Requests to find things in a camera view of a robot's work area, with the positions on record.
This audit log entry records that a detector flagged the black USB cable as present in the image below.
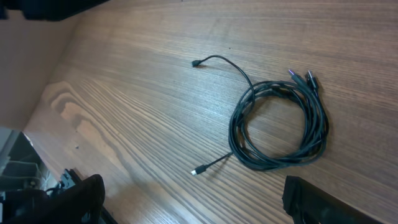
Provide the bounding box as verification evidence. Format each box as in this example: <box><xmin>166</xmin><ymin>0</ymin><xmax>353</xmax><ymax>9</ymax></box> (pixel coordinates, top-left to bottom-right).
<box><xmin>191</xmin><ymin>55</ymin><xmax>330</xmax><ymax>172</ymax></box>
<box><xmin>190</xmin><ymin>80</ymin><xmax>330</xmax><ymax>177</ymax></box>

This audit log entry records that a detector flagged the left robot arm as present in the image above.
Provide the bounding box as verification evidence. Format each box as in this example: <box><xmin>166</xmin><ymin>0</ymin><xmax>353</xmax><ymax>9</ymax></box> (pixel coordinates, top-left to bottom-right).
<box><xmin>1</xmin><ymin>0</ymin><xmax>109</xmax><ymax>22</ymax></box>

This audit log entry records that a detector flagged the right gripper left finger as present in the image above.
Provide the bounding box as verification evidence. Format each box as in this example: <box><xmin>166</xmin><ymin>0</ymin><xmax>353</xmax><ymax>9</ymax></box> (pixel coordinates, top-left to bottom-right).
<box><xmin>6</xmin><ymin>174</ymin><xmax>105</xmax><ymax>224</ymax></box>

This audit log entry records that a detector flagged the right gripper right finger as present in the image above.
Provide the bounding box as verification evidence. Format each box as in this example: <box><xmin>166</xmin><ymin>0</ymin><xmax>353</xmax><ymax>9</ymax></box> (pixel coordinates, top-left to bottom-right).
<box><xmin>282</xmin><ymin>175</ymin><xmax>378</xmax><ymax>224</ymax></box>

